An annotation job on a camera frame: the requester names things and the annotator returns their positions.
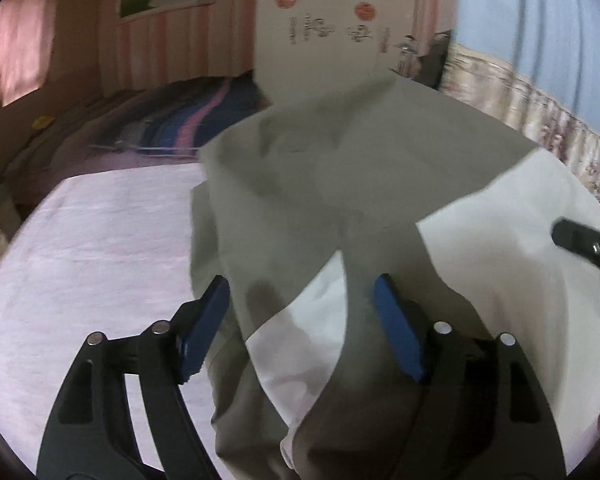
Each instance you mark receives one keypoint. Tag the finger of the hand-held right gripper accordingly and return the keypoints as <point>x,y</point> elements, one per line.
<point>580,240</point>

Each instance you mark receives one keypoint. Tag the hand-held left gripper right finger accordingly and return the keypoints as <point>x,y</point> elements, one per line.
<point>397,330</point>

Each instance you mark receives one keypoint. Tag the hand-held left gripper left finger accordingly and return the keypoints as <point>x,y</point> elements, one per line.
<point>205,330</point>

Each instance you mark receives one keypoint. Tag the olive and white coat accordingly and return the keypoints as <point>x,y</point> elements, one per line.
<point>380,160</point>

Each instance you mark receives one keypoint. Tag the pink floral bed sheet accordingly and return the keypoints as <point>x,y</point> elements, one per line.
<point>80,260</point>

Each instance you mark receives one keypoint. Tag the striped blue pink quilt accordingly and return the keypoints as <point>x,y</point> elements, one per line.
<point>195,115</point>

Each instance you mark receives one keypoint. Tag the blue curtain with floral hem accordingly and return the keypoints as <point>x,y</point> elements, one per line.
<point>530,20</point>

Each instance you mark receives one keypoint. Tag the dark upright object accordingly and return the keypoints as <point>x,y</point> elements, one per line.
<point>432,60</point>

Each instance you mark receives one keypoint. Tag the small yellow object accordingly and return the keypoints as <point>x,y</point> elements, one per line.
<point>42,122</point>

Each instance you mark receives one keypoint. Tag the white wardrobe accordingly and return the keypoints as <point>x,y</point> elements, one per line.
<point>330,70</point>

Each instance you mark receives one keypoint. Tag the plain pink curtain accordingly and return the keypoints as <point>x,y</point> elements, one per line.
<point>15,35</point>

